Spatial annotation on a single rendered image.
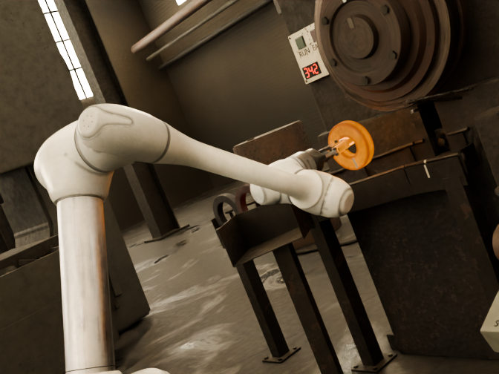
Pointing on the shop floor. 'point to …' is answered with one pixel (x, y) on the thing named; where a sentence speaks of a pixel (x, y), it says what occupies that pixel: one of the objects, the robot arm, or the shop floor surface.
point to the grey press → (24, 130)
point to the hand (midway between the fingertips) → (348, 140)
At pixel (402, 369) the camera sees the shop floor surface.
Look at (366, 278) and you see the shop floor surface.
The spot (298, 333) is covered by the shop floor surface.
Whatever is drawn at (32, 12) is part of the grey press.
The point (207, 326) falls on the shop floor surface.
